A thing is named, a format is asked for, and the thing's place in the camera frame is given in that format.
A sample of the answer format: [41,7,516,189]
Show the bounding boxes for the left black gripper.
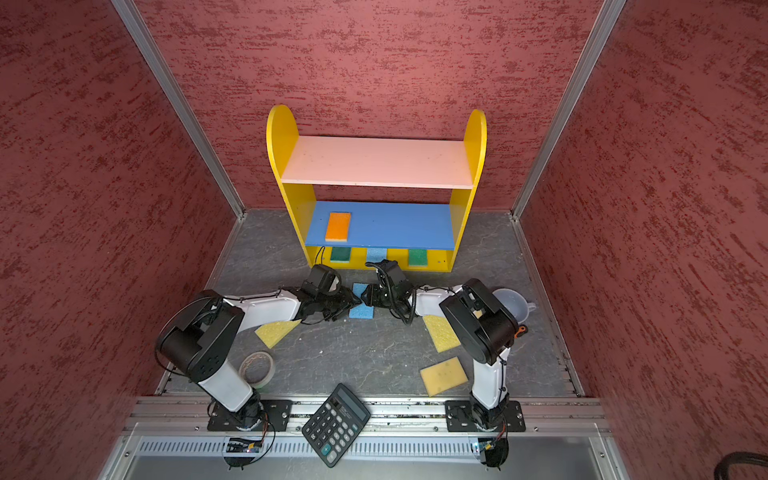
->
[317,286,363,321]

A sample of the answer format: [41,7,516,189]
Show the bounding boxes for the blue sponge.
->
[366,248,388,263]
[349,283,374,320]

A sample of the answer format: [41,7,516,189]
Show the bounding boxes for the dark green scrub sponge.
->
[330,247,351,263]

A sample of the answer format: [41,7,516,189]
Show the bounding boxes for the bright green sponge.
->
[408,249,428,268]

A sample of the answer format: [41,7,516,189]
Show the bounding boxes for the yellow sponge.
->
[422,315,461,353]
[420,357,468,397]
[255,320,301,349]

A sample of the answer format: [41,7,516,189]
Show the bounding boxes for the orange sponge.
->
[324,212,351,242]

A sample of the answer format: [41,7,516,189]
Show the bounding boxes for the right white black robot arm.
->
[361,259,527,431]

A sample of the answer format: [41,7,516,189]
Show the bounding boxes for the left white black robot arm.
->
[155,265,361,431]

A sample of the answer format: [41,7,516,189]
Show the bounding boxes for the yellow shelf pink blue boards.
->
[266,105,488,273]

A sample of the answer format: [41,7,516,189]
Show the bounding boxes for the clear tape roll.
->
[238,351,275,389]

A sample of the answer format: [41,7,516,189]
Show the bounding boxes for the black calculator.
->
[301,383,371,468]

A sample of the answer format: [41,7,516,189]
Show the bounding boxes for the grey plastic cup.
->
[493,288,537,324]

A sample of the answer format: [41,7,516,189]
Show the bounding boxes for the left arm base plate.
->
[207,399,293,434]

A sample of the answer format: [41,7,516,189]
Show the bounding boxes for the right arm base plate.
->
[444,400,527,433]

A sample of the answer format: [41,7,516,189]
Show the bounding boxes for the orange handled screwdriver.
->
[514,325,528,339]

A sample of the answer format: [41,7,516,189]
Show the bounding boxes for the left circuit board with wires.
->
[223,437,264,469]

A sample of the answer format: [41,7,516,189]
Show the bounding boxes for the circuit board with wires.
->
[473,438,509,469]
[223,437,264,469]

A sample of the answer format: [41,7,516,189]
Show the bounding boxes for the right circuit board with wires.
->
[473,438,509,469]

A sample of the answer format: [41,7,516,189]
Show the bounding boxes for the aluminium front rail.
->
[99,395,629,479]

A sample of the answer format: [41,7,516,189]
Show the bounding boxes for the left aluminium corner post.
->
[111,0,246,220]

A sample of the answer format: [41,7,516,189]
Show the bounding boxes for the aluminium corner post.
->
[111,0,246,220]
[512,0,626,223]

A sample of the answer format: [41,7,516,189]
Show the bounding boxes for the right aluminium corner post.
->
[512,0,626,223]

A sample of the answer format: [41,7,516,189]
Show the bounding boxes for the black cable bottom right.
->
[713,451,768,480]

